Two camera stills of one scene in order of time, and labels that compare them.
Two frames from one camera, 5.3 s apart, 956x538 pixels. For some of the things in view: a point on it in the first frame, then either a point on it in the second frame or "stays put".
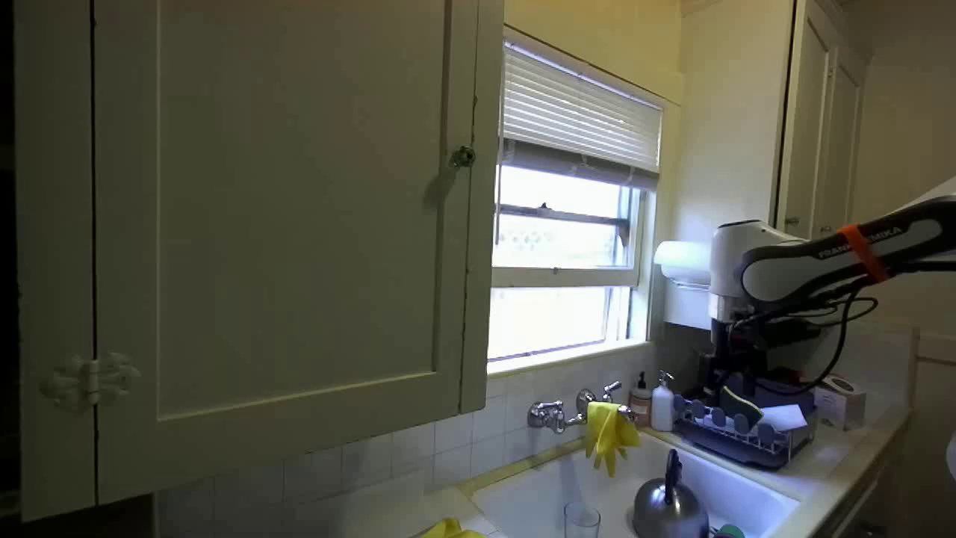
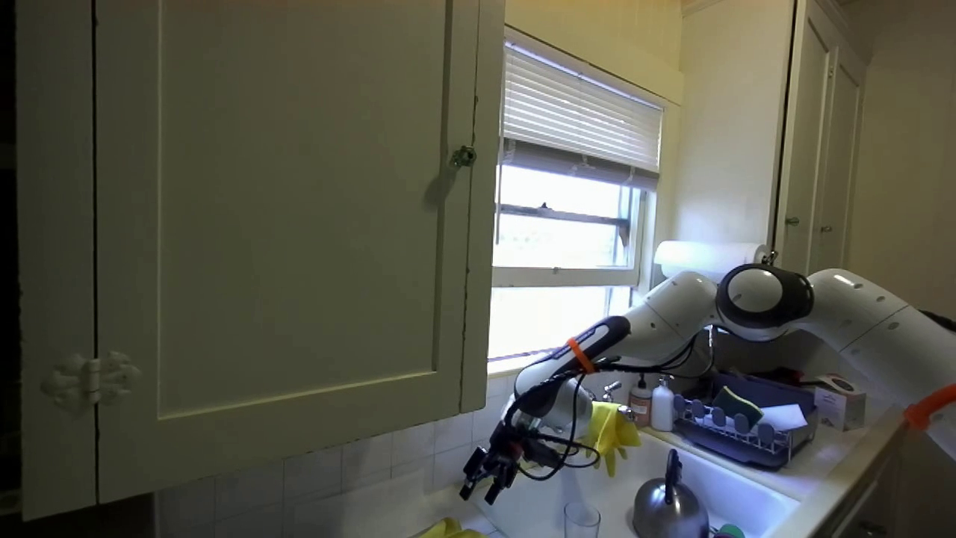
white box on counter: [839, 405] stays put
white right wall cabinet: [820, 143] stays put
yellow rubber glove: [451, 526] stays put
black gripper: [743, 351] -> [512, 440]
